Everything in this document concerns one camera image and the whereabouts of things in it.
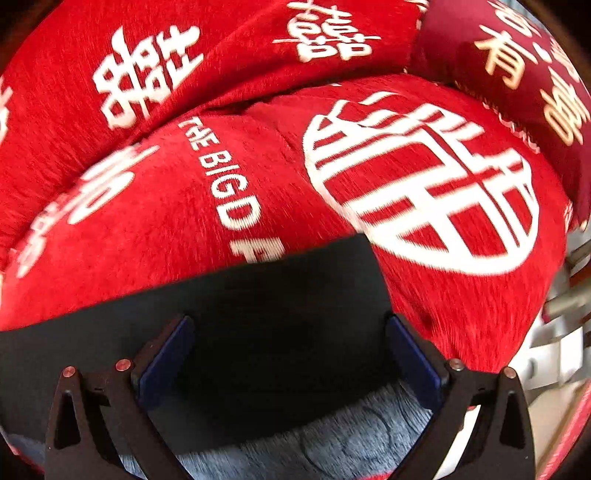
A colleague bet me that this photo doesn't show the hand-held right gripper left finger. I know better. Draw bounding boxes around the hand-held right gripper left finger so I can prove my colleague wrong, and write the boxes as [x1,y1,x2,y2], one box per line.
[44,314,197,480]

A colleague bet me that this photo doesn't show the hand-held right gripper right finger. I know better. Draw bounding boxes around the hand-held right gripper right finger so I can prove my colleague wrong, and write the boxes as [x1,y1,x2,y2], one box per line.
[385,314,537,480]

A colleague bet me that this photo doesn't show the black pants with grey lining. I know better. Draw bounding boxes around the black pants with grey lining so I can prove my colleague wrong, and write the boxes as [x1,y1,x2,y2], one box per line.
[0,233,467,480]

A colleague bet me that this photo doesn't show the red printed blanket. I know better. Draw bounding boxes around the red printed blanket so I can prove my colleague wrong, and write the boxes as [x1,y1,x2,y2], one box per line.
[0,0,591,480]

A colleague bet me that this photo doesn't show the dark red printed pillow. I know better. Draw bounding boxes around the dark red printed pillow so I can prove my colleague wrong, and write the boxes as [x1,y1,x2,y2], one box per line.
[405,0,591,232]

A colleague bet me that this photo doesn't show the grey metal frame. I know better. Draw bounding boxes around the grey metal frame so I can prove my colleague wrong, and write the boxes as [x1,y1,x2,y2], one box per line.
[526,231,591,393]

